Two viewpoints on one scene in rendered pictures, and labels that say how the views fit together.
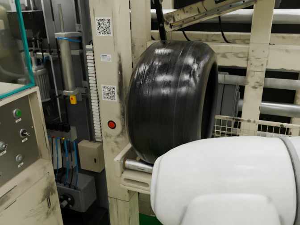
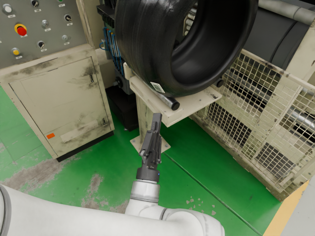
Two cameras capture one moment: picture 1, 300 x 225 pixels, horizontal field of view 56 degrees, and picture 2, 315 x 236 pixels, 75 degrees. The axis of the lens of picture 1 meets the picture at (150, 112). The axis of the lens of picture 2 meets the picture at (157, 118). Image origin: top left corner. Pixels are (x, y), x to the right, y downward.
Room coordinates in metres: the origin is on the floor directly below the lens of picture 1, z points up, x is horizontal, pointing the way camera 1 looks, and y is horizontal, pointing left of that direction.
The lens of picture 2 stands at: (0.43, -0.48, 1.54)
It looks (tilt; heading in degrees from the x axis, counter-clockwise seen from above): 48 degrees down; 33
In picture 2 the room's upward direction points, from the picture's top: straight up
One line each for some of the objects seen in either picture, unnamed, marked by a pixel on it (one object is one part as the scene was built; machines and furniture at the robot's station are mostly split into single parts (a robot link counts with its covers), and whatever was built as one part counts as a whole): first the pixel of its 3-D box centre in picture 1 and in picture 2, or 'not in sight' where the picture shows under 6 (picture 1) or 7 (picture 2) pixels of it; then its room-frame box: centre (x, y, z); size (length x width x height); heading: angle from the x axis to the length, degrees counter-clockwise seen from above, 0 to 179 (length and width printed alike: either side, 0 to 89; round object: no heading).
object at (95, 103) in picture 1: (97, 94); not in sight; (1.30, 0.25, 1.19); 0.05 x 0.04 x 0.48; 158
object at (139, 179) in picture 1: (158, 181); (153, 95); (1.09, -0.03, 0.83); 0.36 x 0.09 x 0.06; 68
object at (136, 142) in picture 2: not in sight; (150, 143); (1.29, 0.16, 0.02); 0.27 x 0.27 x 0.04; 68
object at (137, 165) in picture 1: (159, 169); (153, 86); (1.08, -0.04, 0.90); 0.35 x 0.05 x 0.05; 68
